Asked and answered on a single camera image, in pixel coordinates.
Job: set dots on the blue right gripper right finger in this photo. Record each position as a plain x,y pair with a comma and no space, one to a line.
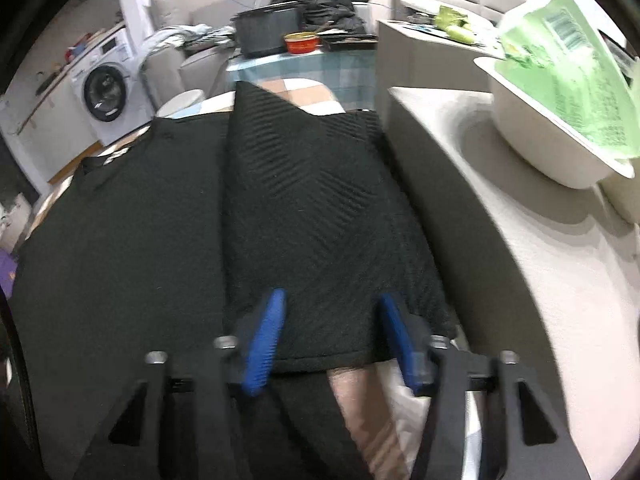
409,340

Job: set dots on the grey sofa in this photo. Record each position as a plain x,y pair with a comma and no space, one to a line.
189,50

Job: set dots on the white storage cabinet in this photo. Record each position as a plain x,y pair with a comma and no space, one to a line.
407,58

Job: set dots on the blue checkered side table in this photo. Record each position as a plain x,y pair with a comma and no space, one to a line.
350,75

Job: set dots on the white washing machine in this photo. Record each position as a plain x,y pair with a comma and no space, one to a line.
109,89

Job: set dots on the orange round food tin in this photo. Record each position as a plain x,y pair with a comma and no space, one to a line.
297,43

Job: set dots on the white plastic bowl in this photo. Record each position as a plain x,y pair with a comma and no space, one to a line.
546,142

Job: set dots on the green plush toy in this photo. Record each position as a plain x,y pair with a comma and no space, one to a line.
455,25

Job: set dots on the black food tray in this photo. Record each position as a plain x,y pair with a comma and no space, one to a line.
348,42

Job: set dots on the pile of black clothes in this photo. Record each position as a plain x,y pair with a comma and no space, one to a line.
338,14

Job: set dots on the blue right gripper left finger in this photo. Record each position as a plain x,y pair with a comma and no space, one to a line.
258,334

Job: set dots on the white round stool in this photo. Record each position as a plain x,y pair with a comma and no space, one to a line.
180,102

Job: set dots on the black knit sweater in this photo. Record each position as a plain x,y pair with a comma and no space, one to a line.
210,239

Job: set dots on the black rice cooker pot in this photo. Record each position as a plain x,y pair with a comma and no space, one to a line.
260,32

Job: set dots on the green plastic bag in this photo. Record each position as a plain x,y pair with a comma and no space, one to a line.
557,58

